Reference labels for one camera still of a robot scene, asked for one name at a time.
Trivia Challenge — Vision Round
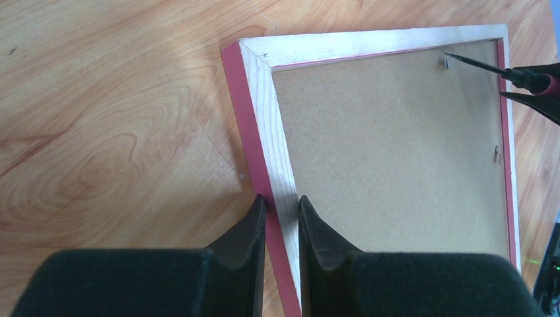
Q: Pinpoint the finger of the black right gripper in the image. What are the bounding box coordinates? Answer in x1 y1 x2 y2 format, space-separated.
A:
500 92 560 125
514 62 560 77

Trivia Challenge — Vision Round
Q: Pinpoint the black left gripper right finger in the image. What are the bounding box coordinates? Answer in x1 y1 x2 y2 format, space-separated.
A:
298 196 542 316

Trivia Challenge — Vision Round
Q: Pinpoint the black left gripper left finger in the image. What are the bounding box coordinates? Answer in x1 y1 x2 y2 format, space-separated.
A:
13 195 265 316

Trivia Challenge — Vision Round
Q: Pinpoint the pink handled screwdriver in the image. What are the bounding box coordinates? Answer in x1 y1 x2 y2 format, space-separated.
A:
445 53 559 97

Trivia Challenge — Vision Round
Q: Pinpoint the pink picture frame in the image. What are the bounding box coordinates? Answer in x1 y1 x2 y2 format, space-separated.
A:
222 24 510 316

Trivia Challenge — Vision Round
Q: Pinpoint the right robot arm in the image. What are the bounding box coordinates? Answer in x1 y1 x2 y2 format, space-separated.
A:
501 63 559 316

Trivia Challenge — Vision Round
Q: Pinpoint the brown frame backing board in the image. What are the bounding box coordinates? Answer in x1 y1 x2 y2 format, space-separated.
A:
273 41 509 258

